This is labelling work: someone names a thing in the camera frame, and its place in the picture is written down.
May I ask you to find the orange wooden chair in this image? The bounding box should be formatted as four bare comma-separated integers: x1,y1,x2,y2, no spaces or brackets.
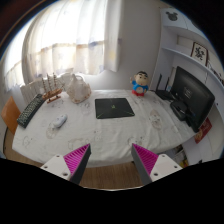
0,96,22,136

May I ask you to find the white sheer curtain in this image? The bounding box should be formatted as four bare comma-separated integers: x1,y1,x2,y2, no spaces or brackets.
0,0,124,92

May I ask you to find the cartoon boy figurine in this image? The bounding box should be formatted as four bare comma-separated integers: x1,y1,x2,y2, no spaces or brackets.
130,71,149,97

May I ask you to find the red box under desk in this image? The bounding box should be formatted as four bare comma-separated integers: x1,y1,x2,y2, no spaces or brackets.
194,118,212,143

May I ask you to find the framed calligraphy picture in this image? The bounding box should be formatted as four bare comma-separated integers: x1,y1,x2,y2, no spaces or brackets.
191,42,208,66

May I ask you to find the black wifi router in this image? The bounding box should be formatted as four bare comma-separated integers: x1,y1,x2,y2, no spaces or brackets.
155,76,173,100

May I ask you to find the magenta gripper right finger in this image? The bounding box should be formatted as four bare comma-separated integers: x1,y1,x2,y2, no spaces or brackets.
130,143,183,186

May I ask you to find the black keyboard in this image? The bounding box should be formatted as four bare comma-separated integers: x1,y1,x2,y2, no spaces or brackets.
17,94,45,128

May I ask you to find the white wall shelf unit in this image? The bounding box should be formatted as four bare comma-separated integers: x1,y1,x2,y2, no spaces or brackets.
150,8,224,164

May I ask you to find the black computer monitor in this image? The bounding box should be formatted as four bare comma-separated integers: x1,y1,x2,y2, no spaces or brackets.
170,67,215,133

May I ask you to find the wooden model sailing ship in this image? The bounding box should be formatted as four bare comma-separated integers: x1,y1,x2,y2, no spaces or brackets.
42,75,63,103

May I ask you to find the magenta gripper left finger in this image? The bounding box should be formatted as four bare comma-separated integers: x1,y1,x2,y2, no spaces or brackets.
40,143,92,185

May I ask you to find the black mouse pad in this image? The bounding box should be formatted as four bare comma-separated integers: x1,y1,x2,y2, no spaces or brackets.
95,98,134,119

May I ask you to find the white computer mouse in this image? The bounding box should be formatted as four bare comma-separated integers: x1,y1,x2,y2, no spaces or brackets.
53,114,67,128

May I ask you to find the white patterned tablecloth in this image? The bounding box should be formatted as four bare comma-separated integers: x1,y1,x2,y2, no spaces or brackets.
13,90,194,167

